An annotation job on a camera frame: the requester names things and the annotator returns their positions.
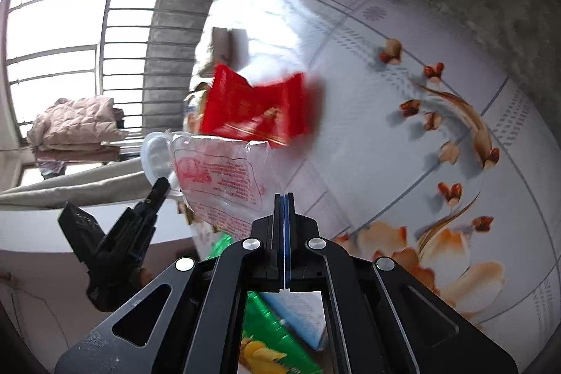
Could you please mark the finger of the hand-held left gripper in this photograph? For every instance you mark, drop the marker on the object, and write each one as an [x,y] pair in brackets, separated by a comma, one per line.
[157,194]

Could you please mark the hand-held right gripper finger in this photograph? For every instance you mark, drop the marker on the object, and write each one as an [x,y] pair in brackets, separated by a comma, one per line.
[280,225]
[289,225]

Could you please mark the clear red-printed plastic bag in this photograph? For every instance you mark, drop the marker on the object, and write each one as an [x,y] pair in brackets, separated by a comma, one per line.
[219,181]

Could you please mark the green and red snack packet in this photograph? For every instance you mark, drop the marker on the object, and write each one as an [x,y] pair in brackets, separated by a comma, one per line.
[263,339]

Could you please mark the grey cloth cover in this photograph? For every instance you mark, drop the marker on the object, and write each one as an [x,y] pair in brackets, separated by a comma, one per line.
[65,190]

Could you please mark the blue and white carton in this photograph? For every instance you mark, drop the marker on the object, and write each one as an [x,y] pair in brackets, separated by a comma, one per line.
[298,312]

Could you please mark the folded brown cloth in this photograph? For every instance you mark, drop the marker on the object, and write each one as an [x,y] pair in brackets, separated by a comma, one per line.
[79,154]

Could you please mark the yellow snack packet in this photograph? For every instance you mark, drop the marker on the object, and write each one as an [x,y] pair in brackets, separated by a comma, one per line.
[196,106]

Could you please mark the floral tablecloth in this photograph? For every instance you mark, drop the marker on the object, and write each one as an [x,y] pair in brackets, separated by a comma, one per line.
[372,115]

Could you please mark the brown paper packet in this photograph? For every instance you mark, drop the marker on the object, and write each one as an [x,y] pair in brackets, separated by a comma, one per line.
[228,45]

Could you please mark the metal window railing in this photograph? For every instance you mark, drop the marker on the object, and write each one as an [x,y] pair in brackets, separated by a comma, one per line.
[106,8]

